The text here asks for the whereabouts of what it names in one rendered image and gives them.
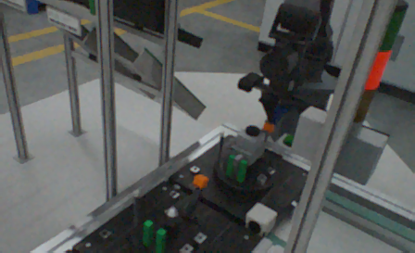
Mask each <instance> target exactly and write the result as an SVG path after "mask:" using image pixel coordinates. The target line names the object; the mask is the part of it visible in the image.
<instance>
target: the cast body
mask: <svg viewBox="0 0 415 253"><path fill-rule="evenodd" d="M265 135H266V134H265V133H264V132H261V131H260V129H259V127H257V126H255V125H249V126H247V127H245V129H244V130H242V131H241V132H239V133H238V134H237V139H236V143H235V146H234V147H233V155H234V156H236V157H235V158H234V162H233V165H234V167H235V168H237V167H238V166H239V165H240V162H241V161H242V160H245V161H247V162H248V163H247V166H249V165H251V164H252V163H254V161H255V160H257V159H258V158H259V157H260V156H262V155H263V152H264V148H265V146H266V143H265V142H263V141H264V139H265Z"/></svg>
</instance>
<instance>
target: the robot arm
mask: <svg viewBox="0 0 415 253"><path fill-rule="evenodd" d="M333 6H334V0H284V2H283V3H281V4H280V7H279V8H278V10H277V14H276V16H275V17H274V22H273V23H272V26H271V29H270V34H269V36H268V37H270V38H271V39H274V40H275V42H274V47H273V48H272V49H270V50H269V52H267V54H266V55H264V57H262V59H261V60H260V62H259V70H260V71H261V74H262V76H261V75H259V74H256V73H254V72H253V71H251V72H249V74H246V75H245V77H242V78H240V80H239V81H238V83H237V89H240V90H242V91H245V92H247V93H248V94H249V93H250V92H252V89H253V88H254V89H258V90H259V91H261V97H260V98H259V99H258V102H259V103H261V105H262V106H263V107H264V111H265V112H266V115H267V116H266V117H267V119H268V122H269V123H270V124H273V125H274V126H275V127H276V124H278V122H279V120H280V119H281V117H282V116H283V114H284V113H285V112H289V111H290V110H292V109H293V108H295V107H296V106H297V113H298V114H300V115H301V114H302V113H303V112H305V110H307V109H308V108H310V105H315V106H316V107H318V108H322V109H324V108H325V100H324V99H323V98H321V97H317V96H315V95H308V96H306V97H304V98H303V97H300V95H298V94H296V93H295V91H296V90H299V85H300V86H303V82H323V80H322V78H321V75H322V73H323V68H324V65H325V63H328V62H331V60H332V58H333V49H334V47H333V41H332V39H333V29H332V26H331V24H330V19H331V16H332V11H333ZM279 25H280V28H281V29H282V30H288V31H289V32H284V31H281V30H277V28H278V27H279ZM264 79H267V80H269V84H267V83H264ZM280 99H281V103H280V104H278V103H279V100H280Z"/></svg>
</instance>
